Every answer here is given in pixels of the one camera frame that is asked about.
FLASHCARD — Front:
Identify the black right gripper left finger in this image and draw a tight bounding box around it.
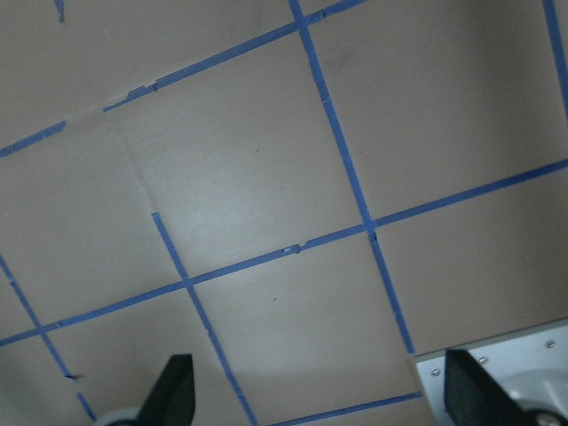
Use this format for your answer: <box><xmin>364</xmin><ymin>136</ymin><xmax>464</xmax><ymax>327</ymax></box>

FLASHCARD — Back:
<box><xmin>138</xmin><ymin>354</ymin><xmax>196</xmax><ymax>426</ymax></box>

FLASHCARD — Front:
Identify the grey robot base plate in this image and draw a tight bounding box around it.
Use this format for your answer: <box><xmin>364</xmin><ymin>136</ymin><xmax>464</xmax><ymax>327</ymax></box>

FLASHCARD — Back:
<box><xmin>415</xmin><ymin>318</ymin><xmax>567</xmax><ymax>425</ymax></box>

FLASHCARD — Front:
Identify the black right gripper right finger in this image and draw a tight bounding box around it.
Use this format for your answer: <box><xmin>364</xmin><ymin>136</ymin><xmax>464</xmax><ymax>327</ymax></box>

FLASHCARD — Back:
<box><xmin>444</xmin><ymin>350</ymin><xmax>531</xmax><ymax>426</ymax></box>

